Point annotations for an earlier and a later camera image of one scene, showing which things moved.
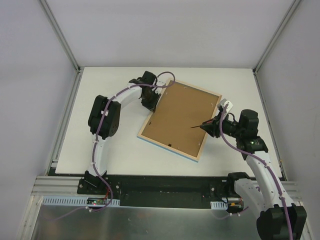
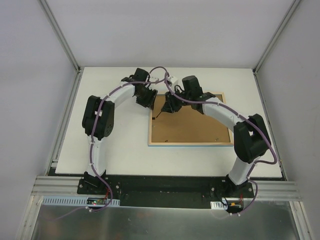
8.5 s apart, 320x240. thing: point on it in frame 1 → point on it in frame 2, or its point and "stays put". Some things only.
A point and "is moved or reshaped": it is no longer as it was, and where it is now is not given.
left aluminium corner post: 61,35 stays put
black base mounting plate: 157,191 stays put
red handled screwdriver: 209,122 → 158,114
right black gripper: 214,126 → 172,103
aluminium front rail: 44,186 stays put
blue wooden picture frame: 180,108 is moved or reshaped
